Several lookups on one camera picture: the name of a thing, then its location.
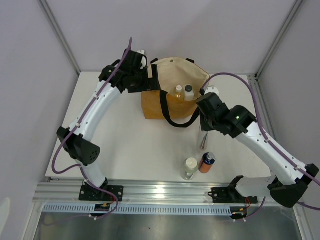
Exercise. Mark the left aluminium frame post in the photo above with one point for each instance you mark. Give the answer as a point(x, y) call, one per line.
point(50, 16)

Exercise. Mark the white square bottle black cap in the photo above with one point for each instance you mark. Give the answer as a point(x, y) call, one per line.
point(188, 92)

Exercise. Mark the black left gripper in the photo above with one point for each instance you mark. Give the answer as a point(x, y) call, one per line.
point(150, 84)

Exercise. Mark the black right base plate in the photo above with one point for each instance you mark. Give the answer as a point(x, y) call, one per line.
point(225, 195)

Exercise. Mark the mustard canvas tote bag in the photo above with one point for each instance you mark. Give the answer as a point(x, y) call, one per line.
point(163, 104)

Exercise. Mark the right aluminium frame post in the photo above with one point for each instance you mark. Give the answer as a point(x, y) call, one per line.
point(279, 37)

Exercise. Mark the clear grey tube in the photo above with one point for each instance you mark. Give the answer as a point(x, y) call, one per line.
point(202, 139)

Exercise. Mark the aluminium frame post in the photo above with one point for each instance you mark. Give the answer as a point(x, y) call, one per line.
point(50, 16)
point(279, 37)

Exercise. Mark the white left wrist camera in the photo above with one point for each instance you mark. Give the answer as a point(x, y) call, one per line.
point(144, 61)

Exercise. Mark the aluminium mounting rail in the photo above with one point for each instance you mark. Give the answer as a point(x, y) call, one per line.
point(135, 192)

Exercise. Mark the slotted cable duct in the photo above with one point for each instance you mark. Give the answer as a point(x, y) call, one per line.
point(184, 210)

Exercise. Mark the clear yellow liquid bottle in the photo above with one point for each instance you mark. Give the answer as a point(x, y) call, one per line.
point(178, 92)

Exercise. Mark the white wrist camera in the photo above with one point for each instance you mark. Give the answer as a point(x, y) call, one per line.
point(211, 89)
point(144, 61)

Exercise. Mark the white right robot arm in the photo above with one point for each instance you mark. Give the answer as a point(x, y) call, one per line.
point(290, 177)

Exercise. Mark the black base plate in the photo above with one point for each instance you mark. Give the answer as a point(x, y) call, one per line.
point(88, 193)
point(225, 195)

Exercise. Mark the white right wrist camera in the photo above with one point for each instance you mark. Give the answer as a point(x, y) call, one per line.
point(211, 89)

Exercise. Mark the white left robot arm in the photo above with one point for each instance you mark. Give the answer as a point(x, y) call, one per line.
point(127, 74)

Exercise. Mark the blue orange pump bottle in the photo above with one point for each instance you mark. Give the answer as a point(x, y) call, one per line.
point(206, 163)

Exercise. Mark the clear bottle white cap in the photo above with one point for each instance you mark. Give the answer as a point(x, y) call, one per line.
point(189, 168)

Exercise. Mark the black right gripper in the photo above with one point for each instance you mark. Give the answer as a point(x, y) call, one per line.
point(204, 127)

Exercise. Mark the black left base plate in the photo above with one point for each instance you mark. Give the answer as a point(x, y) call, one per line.
point(88, 193)

